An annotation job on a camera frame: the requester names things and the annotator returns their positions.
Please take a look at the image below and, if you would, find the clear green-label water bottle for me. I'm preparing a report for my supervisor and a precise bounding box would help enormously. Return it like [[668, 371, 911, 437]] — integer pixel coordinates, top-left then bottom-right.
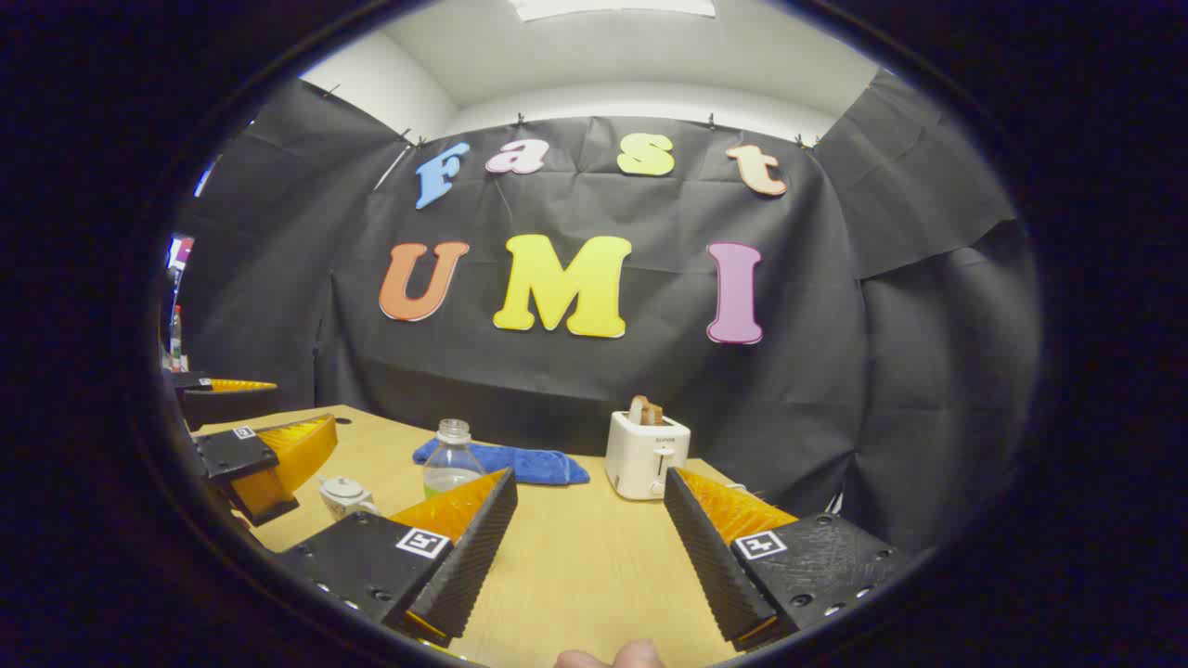
[[423, 419, 486, 499]]

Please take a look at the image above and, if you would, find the ceiling light panel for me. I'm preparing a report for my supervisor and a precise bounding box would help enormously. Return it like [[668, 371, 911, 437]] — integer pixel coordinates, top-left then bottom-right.
[[509, 0, 717, 22]]

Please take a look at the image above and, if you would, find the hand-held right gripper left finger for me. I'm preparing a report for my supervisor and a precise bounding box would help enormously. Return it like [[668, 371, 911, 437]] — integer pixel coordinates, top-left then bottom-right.
[[275, 467, 519, 649]]

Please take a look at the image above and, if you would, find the white ceramic teacup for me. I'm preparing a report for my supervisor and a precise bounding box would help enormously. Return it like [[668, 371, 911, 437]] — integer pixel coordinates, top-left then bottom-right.
[[320, 486, 381, 520]]

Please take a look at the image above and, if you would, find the white toaster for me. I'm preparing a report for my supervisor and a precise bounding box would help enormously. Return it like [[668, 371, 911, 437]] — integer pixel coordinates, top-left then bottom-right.
[[605, 411, 692, 502]]

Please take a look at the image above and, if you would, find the blue towel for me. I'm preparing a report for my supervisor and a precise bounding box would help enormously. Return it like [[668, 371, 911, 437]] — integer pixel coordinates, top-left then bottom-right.
[[413, 438, 591, 486]]

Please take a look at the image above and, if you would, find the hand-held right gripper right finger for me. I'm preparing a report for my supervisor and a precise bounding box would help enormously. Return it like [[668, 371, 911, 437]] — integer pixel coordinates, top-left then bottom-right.
[[665, 467, 920, 653]]

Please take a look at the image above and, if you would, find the black backdrop cloth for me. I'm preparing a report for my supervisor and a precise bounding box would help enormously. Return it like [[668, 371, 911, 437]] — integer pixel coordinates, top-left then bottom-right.
[[176, 70, 1040, 558]]

